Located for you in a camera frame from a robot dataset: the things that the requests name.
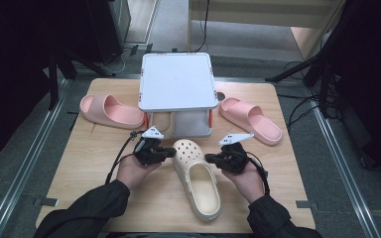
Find metal floor rail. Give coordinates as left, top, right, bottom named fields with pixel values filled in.
left=307, top=88, right=381, bottom=238
left=0, top=78, right=71, bottom=238

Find grey tape piece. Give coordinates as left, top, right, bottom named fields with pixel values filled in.
left=40, top=196, right=60, bottom=208
left=295, top=199, right=319, bottom=210

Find white cable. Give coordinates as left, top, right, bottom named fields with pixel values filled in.
left=100, top=49, right=127, bottom=75

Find cream clog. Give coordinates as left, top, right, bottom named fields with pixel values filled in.
left=172, top=138, right=222, bottom=222

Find person's right hand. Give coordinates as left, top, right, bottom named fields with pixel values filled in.
left=221, top=161, right=267, bottom=204

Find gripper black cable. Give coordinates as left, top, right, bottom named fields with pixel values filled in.
left=104, top=130, right=146, bottom=185
left=246, top=151, right=272, bottom=196

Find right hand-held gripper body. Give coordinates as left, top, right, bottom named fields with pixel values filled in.
left=217, top=132, right=256, bottom=175

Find light wooden furniture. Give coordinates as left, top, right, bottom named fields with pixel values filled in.
left=188, top=0, right=345, bottom=61

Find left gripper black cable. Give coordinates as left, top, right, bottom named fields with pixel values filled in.
left=104, top=130, right=146, bottom=185

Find grey shoe rack orange posts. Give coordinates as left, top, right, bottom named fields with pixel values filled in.
left=138, top=52, right=219, bottom=140

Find black tripod stand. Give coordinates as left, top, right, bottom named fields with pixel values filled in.
left=265, top=0, right=348, bottom=117

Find black floor cables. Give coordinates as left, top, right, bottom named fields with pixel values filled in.
left=276, top=60, right=323, bottom=131

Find black metal stand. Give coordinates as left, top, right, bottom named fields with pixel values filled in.
left=46, top=49, right=113, bottom=111

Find person's left hand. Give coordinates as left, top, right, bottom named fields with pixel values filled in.
left=116, top=154, right=163, bottom=191

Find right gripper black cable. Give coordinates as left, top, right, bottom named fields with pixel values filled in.
left=246, top=151, right=272, bottom=196

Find black hanging cable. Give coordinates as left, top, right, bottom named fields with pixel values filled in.
left=191, top=0, right=211, bottom=54

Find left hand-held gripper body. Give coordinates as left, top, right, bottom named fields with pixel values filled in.
left=132, top=124, right=166, bottom=168

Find pink slipper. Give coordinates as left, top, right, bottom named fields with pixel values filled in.
left=218, top=96, right=284, bottom=147
left=78, top=93, right=146, bottom=131

